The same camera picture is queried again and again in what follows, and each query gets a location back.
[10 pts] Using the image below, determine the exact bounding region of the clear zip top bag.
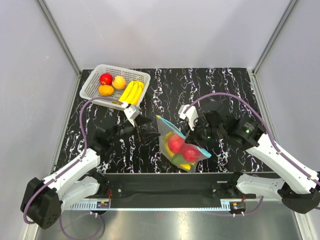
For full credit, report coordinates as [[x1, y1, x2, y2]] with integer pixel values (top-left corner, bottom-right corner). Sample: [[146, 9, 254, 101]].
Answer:
[[156, 115, 212, 173]]

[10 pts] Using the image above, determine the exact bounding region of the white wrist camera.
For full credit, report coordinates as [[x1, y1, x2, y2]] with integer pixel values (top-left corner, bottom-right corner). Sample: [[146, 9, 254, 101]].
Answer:
[[178, 104, 198, 131], [123, 104, 140, 127]]

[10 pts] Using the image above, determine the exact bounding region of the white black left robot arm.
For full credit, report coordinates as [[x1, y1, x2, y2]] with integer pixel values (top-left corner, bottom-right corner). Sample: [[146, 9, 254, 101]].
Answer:
[[20, 115, 160, 229]]

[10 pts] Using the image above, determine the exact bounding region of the small orange mango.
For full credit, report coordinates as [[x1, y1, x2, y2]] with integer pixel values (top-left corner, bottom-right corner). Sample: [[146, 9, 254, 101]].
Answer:
[[98, 84, 115, 97]]

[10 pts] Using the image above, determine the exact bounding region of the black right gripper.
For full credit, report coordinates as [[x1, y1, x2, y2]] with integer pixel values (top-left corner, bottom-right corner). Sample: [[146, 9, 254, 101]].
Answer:
[[184, 115, 225, 150]]

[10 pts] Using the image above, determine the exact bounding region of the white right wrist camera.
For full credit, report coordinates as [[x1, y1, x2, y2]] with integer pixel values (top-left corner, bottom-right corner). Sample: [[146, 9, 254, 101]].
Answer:
[[178, 104, 198, 131]]

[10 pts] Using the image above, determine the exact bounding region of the orange green mango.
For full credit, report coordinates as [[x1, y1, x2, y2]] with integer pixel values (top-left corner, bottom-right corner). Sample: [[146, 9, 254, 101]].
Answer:
[[171, 154, 186, 165]]

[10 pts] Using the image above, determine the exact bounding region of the white perforated plastic basket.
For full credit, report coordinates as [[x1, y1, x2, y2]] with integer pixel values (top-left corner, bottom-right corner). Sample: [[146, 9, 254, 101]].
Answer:
[[79, 64, 151, 111]]

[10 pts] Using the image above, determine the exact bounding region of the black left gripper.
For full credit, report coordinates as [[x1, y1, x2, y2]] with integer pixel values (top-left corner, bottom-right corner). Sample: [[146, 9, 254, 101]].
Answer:
[[109, 114, 161, 146]]

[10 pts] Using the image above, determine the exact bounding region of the red apple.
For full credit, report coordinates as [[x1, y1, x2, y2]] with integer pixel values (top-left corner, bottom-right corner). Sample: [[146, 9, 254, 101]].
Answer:
[[167, 134, 185, 154], [181, 145, 201, 163], [99, 73, 113, 86]]

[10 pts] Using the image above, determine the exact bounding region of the yellow peach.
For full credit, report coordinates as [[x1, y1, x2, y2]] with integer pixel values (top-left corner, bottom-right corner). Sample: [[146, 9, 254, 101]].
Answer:
[[112, 75, 127, 90]]

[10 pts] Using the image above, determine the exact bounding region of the yellow banana bunch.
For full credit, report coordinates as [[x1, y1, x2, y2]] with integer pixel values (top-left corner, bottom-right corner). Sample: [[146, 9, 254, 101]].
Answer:
[[118, 80, 145, 105], [163, 132, 196, 171]]

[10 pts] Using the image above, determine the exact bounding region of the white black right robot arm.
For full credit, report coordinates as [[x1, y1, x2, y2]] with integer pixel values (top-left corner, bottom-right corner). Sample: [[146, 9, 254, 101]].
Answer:
[[179, 107, 320, 214]]

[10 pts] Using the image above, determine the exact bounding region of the red apple in basket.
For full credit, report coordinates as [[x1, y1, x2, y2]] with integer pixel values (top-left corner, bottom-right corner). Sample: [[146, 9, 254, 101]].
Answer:
[[99, 73, 113, 86]]

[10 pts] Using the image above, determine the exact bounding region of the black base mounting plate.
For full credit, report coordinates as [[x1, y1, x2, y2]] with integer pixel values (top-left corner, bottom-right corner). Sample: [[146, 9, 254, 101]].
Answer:
[[87, 171, 244, 199]]

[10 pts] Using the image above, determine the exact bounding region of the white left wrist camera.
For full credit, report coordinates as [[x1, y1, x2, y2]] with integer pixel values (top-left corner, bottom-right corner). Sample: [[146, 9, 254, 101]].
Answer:
[[123, 104, 140, 127]]

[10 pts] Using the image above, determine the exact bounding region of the aluminium frame rail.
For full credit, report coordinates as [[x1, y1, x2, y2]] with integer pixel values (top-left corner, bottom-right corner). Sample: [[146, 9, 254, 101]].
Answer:
[[32, 197, 305, 213]]

